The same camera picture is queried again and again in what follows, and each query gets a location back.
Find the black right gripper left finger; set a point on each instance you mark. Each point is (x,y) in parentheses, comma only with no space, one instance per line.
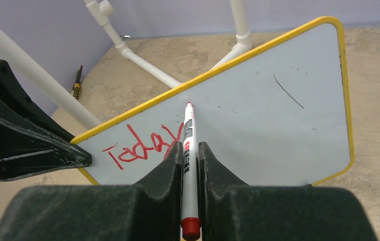
(146,210)

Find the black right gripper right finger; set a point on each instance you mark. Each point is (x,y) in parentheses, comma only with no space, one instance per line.
(234,210)

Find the red whiteboard marker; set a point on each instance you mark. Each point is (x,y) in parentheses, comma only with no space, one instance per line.
(190,221)

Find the yellow-framed whiteboard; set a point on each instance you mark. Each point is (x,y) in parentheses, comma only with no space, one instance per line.
(276,115)

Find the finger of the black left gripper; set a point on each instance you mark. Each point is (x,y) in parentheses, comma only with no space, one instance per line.
(15,97)
(27,149)

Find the yellow-handled pliers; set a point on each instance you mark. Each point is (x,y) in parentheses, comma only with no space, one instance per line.
(77,84)

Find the white PVC pipe frame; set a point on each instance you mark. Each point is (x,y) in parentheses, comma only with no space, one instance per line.
(101,11)

